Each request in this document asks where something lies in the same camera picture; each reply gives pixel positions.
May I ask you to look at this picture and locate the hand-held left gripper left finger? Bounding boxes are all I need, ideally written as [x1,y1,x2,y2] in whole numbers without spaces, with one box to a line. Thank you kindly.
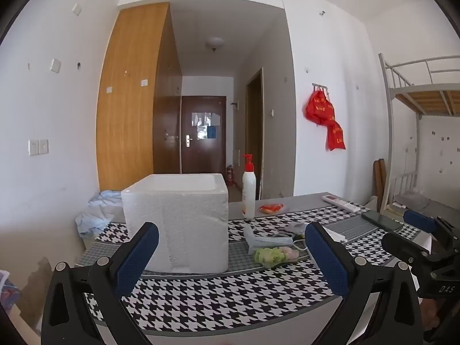
[41,222,160,345]

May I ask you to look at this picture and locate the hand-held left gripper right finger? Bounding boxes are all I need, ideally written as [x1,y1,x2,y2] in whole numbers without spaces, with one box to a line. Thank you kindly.
[305,222,425,345]

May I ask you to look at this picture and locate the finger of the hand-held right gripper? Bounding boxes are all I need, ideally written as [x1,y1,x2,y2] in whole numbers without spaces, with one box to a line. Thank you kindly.
[382,232,437,270]
[403,209,460,248]

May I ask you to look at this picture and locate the grey sock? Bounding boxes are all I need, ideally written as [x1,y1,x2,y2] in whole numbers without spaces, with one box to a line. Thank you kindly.
[277,222,306,238]

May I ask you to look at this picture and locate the yellow foam fruit net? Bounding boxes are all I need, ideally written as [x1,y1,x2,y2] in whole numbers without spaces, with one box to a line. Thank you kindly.
[254,247,284,268]

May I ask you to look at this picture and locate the white foam box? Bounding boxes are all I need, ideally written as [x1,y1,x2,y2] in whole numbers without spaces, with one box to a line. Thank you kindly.
[121,173,229,273]

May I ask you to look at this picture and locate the blue face mask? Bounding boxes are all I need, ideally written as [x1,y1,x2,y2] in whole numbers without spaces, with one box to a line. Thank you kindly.
[244,225,308,256]

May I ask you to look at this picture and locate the grey bedding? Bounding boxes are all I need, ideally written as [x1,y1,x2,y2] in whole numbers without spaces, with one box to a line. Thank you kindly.
[393,190,460,223]

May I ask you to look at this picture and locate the black smartphone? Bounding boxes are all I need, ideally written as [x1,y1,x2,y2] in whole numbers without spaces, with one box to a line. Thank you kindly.
[361,210,404,231]

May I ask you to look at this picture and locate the pink foam fruit net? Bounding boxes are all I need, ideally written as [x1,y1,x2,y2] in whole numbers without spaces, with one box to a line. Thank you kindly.
[280,246,300,262]

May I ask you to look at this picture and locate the brown wooden boards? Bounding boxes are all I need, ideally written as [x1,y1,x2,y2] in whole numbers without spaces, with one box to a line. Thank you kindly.
[373,159,387,212]

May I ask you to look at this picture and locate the white remote control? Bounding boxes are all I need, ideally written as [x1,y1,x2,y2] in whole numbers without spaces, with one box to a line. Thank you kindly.
[321,194,362,213]

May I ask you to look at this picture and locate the houndstooth tablecloth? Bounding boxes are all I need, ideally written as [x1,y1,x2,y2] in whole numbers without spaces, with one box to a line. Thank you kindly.
[75,192,432,335]

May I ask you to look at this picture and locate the white lotion pump bottle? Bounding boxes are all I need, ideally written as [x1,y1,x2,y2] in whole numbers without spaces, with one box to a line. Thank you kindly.
[241,154,256,220]

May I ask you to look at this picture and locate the red printed bag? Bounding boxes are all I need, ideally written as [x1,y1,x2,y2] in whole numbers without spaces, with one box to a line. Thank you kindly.
[325,120,346,151]
[305,88,336,128]

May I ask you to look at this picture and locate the white metal bunk bed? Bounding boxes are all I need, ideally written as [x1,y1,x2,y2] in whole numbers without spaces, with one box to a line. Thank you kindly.
[378,53,460,220]

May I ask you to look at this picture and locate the dark brown entrance door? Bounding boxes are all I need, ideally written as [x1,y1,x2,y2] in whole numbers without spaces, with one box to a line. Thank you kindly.
[181,95,227,175]

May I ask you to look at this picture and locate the printed cardboard box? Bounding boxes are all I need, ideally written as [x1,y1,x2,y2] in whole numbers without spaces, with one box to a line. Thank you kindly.
[0,270,20,310]

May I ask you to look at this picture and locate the wooden wardrobe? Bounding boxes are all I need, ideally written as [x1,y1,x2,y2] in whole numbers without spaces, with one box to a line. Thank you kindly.
[95,2,183,192]

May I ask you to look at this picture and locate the grey door notice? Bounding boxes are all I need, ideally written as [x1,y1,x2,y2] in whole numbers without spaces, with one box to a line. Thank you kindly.
[191,112,221,127]

